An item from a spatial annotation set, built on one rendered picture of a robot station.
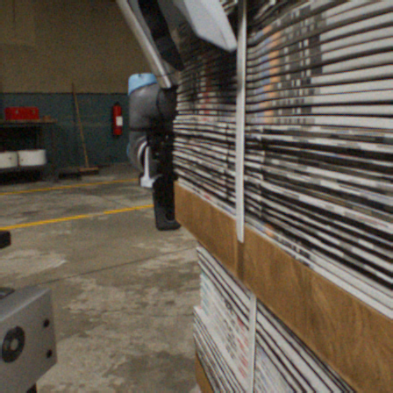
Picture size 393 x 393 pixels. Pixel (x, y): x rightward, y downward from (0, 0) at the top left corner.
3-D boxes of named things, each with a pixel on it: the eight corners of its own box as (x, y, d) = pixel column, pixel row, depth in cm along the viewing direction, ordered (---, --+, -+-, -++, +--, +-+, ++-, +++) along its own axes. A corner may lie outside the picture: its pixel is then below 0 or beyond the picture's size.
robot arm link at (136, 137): (125, 130, 88) (125, 169, 89) (132, 132, 77) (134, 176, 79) (160, 129, 90) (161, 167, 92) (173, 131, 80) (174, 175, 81)
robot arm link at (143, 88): (187, 73, 79) (187, 131, 81) (150, 77, 87) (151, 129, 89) (154, 70, 74) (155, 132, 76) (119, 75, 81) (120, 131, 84)
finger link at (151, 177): (129, 149, 54) (147, 144, 63) (130, 194, 55) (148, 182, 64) (152, 149, 54) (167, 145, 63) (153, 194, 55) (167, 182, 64)
